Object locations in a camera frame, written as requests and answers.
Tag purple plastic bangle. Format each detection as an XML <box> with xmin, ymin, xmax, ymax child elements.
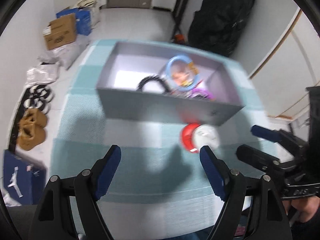
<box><xmin>188</xmin><ymin>88</ymin><xmax>214</xmax><ymax>100</ymax></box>

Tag blue cardboard box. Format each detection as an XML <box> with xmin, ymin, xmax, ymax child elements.
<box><xmin>56</xmin><ymin>8</ymin><xmax>91</xmax><ymax>36</ymax></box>

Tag teal plaid tablecloth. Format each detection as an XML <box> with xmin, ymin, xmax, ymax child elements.
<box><xmin>50</xmin><ymin>40</ymin><xmax>277</xmax><ymax>239</ymax></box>

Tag red white round case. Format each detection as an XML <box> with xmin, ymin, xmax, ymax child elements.
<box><xmin>180</xmin><ymin>123</ymin><xmax>220</xmax><ymax>153</ymax></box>

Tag black beaded bracelet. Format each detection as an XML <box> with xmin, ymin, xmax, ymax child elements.
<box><xmin>137</xmin><ymin>74</ymin><xmax>172</xmax><ymax>93</ymax></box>

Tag light blue plastic ring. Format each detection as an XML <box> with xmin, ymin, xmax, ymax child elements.
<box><xmin>164</xmin><ymin>54</ymin><xmax>201</xmax><ymax>93</ymax></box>

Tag white bag with cloths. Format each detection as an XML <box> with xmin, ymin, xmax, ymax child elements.
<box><xmin>73</xmin><ymin>0</ymin><xmax>100</xmax><ymax>29</ymax></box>

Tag brown slippers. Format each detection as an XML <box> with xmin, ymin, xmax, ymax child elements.
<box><xmin>17</xmin><ymin>108</ymin><xmax>48</xmax><ymax>151</ymax></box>

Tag black white sandals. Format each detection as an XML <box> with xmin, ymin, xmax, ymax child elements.
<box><xmin>23</xmin><ymin>85</ymin><xmax>55</xmax><ymax>114</ymax></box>

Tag pink orange hair clip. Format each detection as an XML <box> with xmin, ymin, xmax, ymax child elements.
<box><xmin>171</xmin><ymin>67</ymin><xmax>194</xmax><ymax>87</ymax></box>

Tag black hanging bag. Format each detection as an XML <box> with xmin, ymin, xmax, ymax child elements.
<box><xmin>188</xmin><ymin>0</ymin><xmax>255</xmax><ymax>57</ymax></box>

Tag brown cardboard box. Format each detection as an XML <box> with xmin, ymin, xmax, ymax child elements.
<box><xmin>42</xmin><ymin>14</ymin><xmax>76</xmax><ymax>50</ymax></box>

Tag blue jordan shoe box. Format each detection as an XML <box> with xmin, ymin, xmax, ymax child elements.
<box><xmin>3</xmin><ymin>150</ymin><xmax>46</xmax><ymax>205</ymax></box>

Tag grey cardboard box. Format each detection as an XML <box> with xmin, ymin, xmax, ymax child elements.
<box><xmin>96</xmin><ymin>41</ymin><xmax>244</xmax><ymax>126</ymax></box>

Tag right hand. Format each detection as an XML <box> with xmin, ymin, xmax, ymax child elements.
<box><xmin>283</xmin><ymin>196</ymin><xmax>319</xmax><ymax>223</ymax></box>

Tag white plastic bags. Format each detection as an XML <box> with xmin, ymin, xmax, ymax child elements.
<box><xmin>26</xmin><ymin>35</ymin><xmax>90</xmax><ymax>86</ymax></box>

